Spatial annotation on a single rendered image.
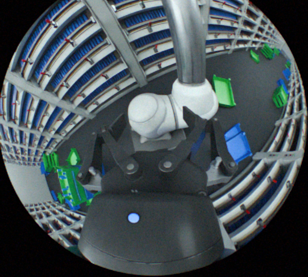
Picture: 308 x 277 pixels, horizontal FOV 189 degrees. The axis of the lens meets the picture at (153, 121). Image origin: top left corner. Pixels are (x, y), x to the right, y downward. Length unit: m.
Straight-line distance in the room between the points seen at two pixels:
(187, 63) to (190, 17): 0.14
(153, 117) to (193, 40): 0.25
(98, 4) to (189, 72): 0.57
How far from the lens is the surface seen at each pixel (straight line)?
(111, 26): 0.63
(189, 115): 0.17
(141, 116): 0.29
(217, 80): 1.09
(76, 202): 0.89
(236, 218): 0.76
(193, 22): 0.28
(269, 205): 0.69
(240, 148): 0.87
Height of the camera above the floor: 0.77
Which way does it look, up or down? 72 degrees down
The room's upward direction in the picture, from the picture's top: 42 degrees counter-clockwise
